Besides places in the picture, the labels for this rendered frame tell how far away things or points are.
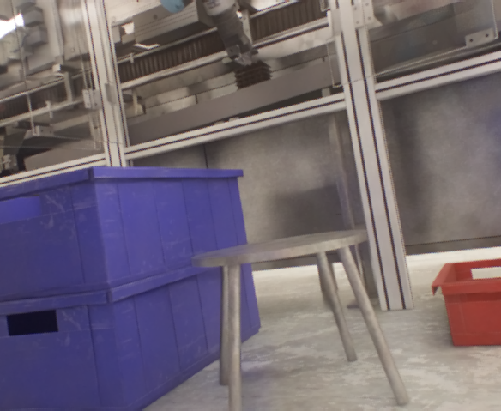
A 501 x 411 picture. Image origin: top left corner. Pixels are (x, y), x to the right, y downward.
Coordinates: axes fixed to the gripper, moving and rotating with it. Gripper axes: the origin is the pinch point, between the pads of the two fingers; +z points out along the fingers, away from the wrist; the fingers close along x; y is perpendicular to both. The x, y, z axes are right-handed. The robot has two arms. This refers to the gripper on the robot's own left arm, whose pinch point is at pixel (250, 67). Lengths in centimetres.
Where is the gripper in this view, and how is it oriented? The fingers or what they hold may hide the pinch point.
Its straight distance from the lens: 183.2
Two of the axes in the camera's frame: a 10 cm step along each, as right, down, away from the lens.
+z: 4.1, 7.8, 4.7
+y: -2.5, 5.9, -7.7
